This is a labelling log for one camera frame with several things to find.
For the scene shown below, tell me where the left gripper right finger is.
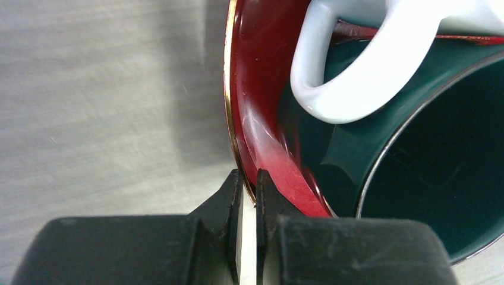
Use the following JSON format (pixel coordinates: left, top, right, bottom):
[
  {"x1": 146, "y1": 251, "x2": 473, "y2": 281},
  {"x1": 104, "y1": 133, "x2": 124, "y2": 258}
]
[{"x1": 256, "y1": 169, "x2": 457, "y2": 284}]

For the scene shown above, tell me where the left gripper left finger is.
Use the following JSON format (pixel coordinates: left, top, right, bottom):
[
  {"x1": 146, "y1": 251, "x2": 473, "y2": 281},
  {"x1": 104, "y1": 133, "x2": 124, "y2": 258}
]
[{"x1": 12, "y1": 170, "x2": 242, "y2": 284}]

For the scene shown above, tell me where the dark teal cup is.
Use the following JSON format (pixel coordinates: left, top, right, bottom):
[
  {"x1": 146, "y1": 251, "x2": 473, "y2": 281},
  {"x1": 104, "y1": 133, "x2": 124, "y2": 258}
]
[{"x1": 278, "y1": 39, "x2": 503, "y2": 264}]

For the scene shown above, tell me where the red round tray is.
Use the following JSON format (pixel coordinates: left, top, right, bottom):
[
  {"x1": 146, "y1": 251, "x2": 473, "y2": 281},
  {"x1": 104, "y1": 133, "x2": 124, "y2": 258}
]
[{"x1": 224, "y1": 1, "x2": 503, "y2": 217}]

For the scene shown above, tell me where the white cup back left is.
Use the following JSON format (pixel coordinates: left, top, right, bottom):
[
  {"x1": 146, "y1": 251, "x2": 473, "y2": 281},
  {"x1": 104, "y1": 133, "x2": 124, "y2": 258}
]
[{"x1": 290, "y1": 1, "x2": 503, "y2": 124}]

